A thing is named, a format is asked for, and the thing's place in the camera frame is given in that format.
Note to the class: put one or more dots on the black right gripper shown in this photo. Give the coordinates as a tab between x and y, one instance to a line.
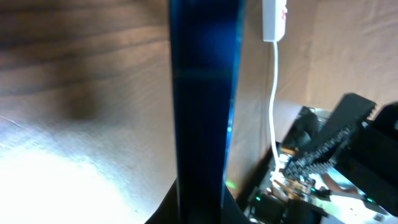
371	161

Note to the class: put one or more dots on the blue Galaxy smartphone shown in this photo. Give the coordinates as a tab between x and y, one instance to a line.
205	44

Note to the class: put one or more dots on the white power strip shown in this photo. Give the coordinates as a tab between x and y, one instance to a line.
274	14

